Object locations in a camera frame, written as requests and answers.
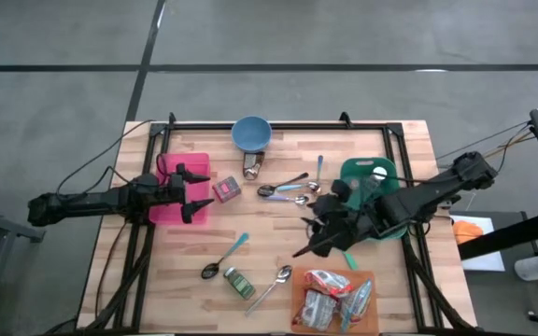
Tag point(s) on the orange plastic bin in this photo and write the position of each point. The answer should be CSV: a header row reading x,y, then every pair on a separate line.
x,y
299,275

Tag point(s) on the snack packets in bin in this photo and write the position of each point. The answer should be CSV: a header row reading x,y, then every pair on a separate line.
x,y
315,310

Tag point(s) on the teal plastic bin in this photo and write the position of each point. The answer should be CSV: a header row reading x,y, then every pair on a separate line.
x,y
358,165

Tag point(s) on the all silver metal spoon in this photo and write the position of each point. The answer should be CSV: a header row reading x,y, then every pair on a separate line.
x,y
269,291

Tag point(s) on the black frame clamp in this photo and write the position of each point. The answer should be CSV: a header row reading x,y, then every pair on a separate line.
x,y
172,117
345,117

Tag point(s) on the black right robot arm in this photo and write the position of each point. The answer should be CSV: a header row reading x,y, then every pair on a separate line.
x,y
437,191

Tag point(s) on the blue bowl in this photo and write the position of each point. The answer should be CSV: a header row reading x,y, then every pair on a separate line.
x,y
251,133

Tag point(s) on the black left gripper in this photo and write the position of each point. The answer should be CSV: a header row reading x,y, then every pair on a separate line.
x,y
171,191

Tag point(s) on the orange chicken ramen packet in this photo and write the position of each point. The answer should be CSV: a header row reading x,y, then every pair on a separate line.
x,y
327,281

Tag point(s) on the black aluminium table frame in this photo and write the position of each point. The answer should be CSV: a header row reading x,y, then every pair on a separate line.
x,y
273,126

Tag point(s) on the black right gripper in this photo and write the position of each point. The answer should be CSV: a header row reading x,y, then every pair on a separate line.
x,y
344,219

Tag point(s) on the white paper sheet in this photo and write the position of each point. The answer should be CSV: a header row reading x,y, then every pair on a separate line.
x,y
488,261

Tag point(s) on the pink plastic bin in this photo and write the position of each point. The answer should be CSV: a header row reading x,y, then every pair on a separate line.
x,y
166,214

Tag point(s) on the brown foil pouch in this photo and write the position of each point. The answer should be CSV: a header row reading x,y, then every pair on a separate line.
x,y
252,165

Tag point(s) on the bagel seasoning jar white lid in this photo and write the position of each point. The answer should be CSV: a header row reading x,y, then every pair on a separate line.
x,y
379,173

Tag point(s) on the blue ramen packet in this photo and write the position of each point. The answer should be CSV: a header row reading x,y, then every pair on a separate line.
x,y
358,305

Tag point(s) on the green label spice jar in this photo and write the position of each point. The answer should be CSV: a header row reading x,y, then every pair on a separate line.
x,y
241,284

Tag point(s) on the orange cloth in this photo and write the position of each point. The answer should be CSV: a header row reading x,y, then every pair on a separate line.
x,y
467,232

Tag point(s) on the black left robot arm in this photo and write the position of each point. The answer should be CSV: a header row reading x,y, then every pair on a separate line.
x,y
91,200

